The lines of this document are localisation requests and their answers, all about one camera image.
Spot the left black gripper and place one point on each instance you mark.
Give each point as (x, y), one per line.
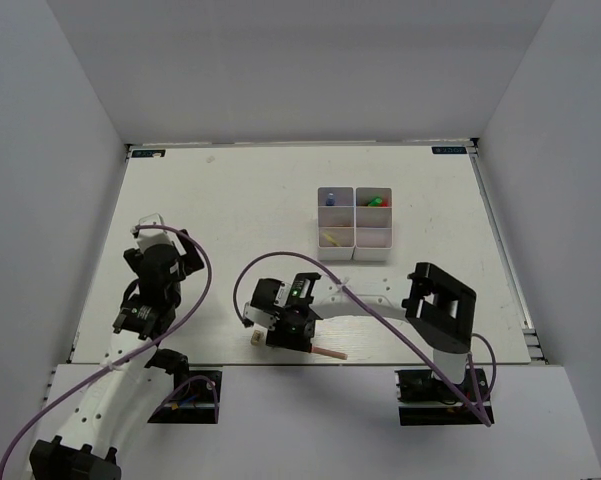
(190, 260)

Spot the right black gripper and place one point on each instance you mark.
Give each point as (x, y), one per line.
(282, 339)

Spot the tan small eraser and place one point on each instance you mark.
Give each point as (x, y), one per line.
(256, 338)

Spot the orange marker pen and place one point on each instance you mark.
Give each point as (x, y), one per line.
(329, 353)

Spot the yellow marker pen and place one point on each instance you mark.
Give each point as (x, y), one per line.
(331, 240)

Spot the black green highlighter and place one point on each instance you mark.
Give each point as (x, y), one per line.
(375, 201)

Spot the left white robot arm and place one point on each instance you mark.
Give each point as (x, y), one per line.
(135, 373)

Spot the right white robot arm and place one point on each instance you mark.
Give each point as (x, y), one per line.
(437, 305)

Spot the left white organizer bin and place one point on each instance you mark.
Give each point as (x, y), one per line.
(338, 221)

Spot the white organizer bin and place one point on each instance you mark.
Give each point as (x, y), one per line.
(373, 226)
(338, 221)

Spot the right white organizer bin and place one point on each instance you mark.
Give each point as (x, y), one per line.
(373, 226)

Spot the left blue table label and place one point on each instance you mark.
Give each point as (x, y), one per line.
(148, 153)

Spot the blue table label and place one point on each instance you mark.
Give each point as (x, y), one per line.
(449, 150)
(148, 153)

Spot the right blue table label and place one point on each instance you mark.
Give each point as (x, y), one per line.
(449, 150)

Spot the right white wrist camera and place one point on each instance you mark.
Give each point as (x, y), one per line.
(254, 316)

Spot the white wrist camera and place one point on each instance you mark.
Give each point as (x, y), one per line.
(149, 233)
(254, 316)

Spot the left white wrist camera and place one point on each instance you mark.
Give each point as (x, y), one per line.
(149, 233)

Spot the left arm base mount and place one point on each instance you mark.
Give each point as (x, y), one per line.
(194, 401)

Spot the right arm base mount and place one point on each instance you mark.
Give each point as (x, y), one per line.
(424, 400)

